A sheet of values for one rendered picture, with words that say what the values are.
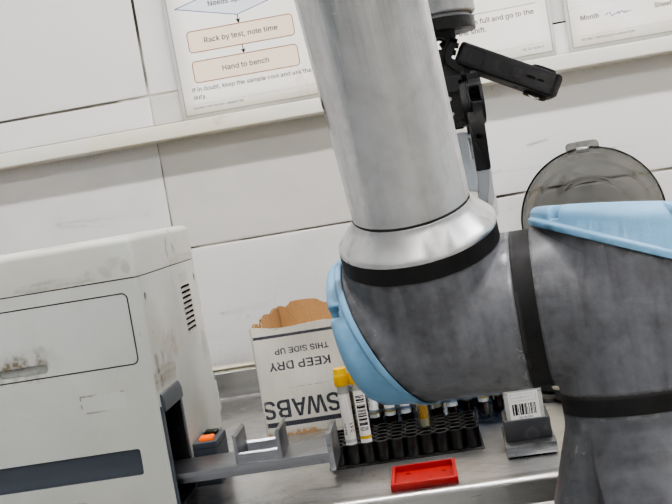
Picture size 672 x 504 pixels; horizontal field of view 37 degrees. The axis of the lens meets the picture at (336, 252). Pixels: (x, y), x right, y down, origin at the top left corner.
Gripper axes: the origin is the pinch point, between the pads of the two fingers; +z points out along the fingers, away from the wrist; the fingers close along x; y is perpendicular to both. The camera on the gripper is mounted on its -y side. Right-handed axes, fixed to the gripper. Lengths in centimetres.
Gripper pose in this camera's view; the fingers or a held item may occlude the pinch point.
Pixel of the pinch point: (490, 203)
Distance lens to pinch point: 110.6
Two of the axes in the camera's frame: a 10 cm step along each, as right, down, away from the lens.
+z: 1.7, 9.8, 0.5
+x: -0.9, 0.7, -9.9
